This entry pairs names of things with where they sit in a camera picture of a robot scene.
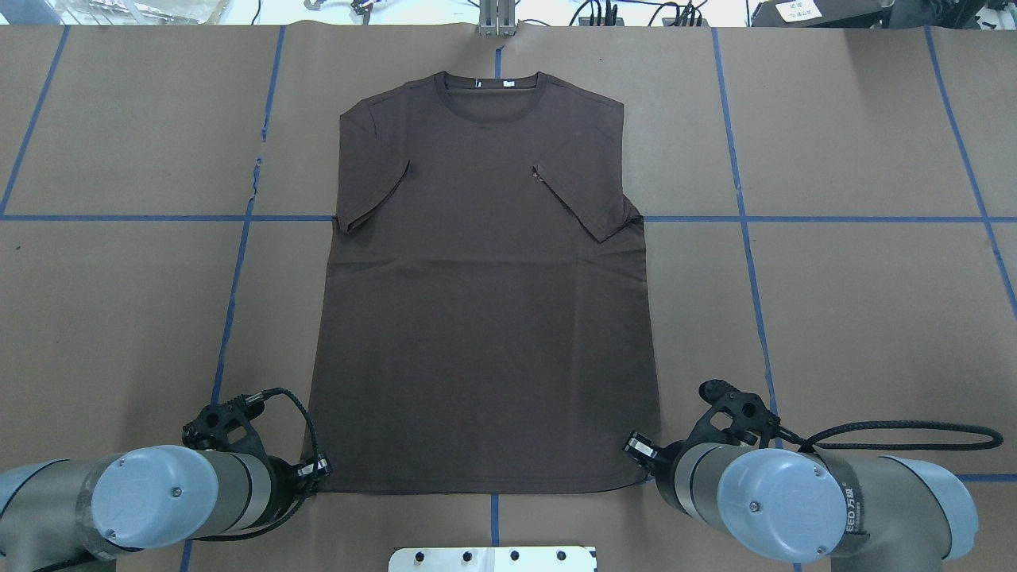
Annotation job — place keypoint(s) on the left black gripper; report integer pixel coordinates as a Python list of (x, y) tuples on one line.
[(284, 479)]

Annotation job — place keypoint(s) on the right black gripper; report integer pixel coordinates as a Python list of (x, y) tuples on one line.
[(662, 457)]

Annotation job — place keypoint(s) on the dark brown t-shirt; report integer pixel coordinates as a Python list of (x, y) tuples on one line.
[(486, 325)]

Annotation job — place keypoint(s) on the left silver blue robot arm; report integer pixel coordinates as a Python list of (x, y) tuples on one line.
[(218, 485)]

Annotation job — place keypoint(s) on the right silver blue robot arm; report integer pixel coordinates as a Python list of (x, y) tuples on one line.
[(863, 507)]

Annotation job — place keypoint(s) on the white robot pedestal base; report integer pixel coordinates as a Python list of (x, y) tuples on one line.
[(511, 558)]

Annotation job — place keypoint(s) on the aluminium frame post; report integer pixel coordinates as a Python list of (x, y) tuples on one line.
[(497, 18)]

